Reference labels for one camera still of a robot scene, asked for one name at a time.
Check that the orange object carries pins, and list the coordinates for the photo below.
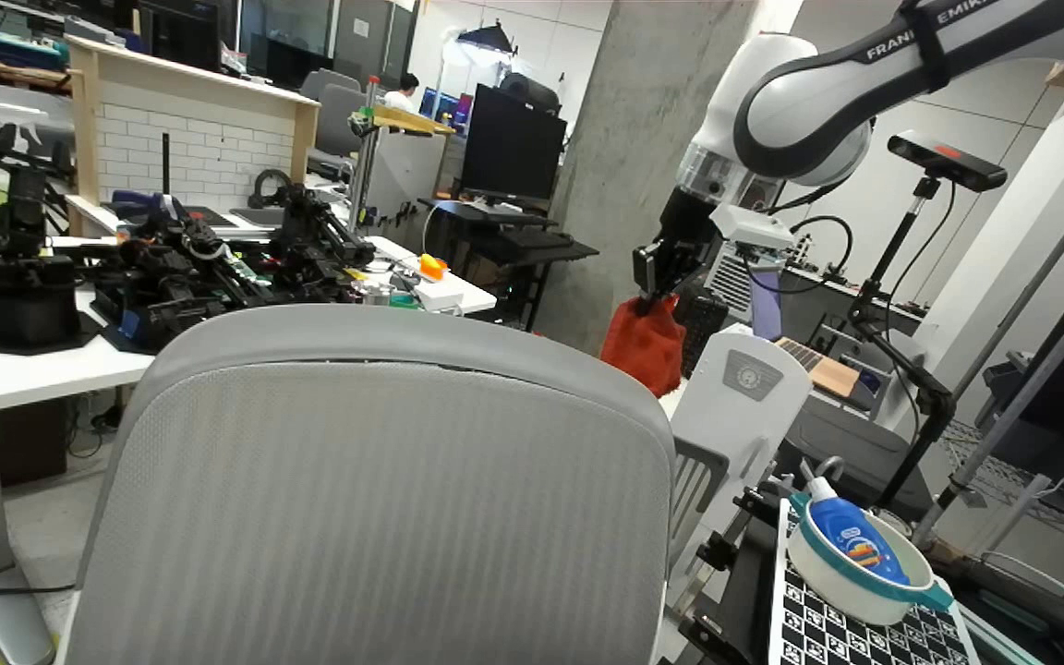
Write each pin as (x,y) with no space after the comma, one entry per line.
(432,266)

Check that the blue bottle white cap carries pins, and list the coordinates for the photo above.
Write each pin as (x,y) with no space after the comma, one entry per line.
(857,542)

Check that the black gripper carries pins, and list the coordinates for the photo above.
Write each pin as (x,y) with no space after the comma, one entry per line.
(686,228)

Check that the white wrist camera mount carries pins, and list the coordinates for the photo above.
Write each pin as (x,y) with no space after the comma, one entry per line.
(750,235)

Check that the person in white shirt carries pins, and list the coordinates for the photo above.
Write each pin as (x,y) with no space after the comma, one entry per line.
(406,95)

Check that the black computer monitor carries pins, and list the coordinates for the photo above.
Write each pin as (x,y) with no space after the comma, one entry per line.
(511,147)

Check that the grey office chair back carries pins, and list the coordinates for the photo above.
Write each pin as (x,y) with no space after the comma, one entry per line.
(384,519)

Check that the long white work table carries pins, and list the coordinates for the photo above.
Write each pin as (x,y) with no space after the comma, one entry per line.
(15,371)

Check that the white bowl teal rim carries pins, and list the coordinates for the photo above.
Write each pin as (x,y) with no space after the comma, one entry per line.
(852,593)

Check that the black robot arm on base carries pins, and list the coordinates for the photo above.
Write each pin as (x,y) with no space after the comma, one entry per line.
(20,282)

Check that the wood framed white brick panel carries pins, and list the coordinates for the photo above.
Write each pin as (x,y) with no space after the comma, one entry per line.
(202,142)

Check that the brown cardboard box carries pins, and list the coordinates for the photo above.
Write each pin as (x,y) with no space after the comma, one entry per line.
(831,375)

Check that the grey background office chair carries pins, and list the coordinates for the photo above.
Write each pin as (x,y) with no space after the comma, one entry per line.
(334,115)

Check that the black stereo camera bar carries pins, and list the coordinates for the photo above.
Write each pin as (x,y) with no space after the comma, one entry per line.
(944,163)

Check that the black desk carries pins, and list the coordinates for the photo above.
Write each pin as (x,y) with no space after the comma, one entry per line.
(520,245)

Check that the black camera tripod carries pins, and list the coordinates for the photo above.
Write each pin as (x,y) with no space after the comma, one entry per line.
(912,371)

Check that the grey cabinet yellow top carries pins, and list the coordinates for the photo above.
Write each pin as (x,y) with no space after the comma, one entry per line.
(401,168)

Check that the black robot parts pile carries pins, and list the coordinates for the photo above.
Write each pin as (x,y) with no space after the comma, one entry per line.
(211,277)

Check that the rust red towel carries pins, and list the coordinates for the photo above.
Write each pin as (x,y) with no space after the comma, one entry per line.
(643,344)

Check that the black white checker board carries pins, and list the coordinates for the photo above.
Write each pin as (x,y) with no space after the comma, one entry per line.
(813,632)

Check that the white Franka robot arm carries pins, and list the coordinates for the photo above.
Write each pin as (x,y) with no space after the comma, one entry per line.
(804,113)

